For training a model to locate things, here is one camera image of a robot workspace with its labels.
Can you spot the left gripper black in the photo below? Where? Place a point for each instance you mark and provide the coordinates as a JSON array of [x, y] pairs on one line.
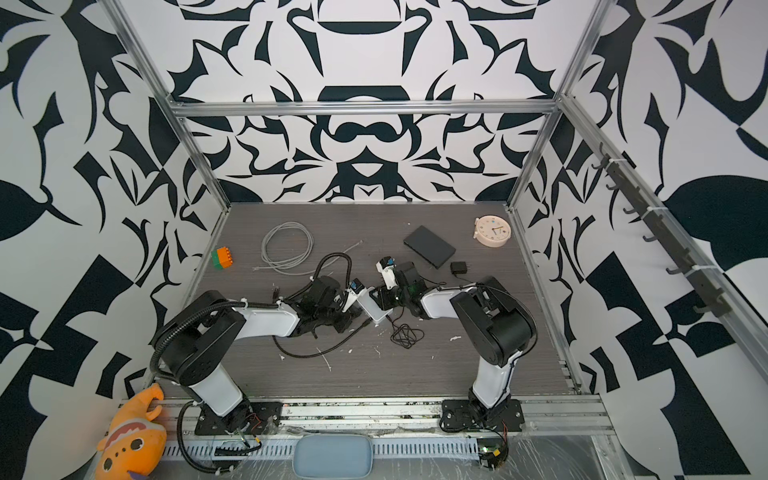
[[354, 313]]

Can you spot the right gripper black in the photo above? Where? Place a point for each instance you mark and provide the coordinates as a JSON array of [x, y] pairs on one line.
[[382, 296]]

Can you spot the white network switch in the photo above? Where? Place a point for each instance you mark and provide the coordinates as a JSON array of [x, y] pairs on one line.
[[371, 308]]

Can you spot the black power adapter with cable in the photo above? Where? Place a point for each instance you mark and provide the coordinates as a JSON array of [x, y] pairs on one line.
[[403, 335]]

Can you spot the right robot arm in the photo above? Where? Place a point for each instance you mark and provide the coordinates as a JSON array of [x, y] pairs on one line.
[[499, 327]]

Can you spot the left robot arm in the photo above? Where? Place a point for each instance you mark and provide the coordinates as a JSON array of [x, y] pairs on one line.
[[189, 350]]

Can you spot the orange green toy block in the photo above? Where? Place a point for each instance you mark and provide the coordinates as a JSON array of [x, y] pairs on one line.
[[222, 258]]

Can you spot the grey blue cushion pad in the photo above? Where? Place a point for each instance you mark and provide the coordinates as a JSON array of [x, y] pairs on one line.
[[333, 456]]

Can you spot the orange plush fish toy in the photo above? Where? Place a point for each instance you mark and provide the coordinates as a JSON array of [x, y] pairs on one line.
[[135, 442]]

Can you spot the black flat switch box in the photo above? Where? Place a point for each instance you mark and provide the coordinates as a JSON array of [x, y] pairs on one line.
[[429, 246]]

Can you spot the black wall hook rail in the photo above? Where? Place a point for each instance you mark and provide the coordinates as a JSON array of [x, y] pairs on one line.
[[664, 230]]

